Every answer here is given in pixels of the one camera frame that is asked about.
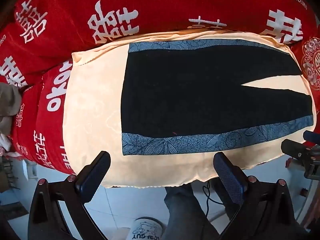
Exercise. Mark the red embroidered pillow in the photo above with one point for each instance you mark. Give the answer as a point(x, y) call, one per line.
point(307, 54)

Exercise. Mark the person leg in dark trousers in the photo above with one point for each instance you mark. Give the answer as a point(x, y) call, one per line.
point(186, 218)

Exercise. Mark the grey beige clothing pile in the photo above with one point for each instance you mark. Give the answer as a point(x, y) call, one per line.
point(10, 104)

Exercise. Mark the red blanket with white characters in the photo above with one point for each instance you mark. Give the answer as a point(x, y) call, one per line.
point(38, 38)

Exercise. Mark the black pants with blue trim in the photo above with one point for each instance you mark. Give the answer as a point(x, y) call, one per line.
point(209, 95)

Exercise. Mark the white printed slipper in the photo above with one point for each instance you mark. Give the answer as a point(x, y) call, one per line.
point(145, 228)

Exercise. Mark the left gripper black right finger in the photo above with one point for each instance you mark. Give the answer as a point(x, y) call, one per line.
point(231, 176)

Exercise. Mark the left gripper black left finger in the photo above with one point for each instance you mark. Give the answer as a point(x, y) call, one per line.
point(91, 176)

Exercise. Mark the peach cloth mat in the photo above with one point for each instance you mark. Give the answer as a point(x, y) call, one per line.
point(92, 117)

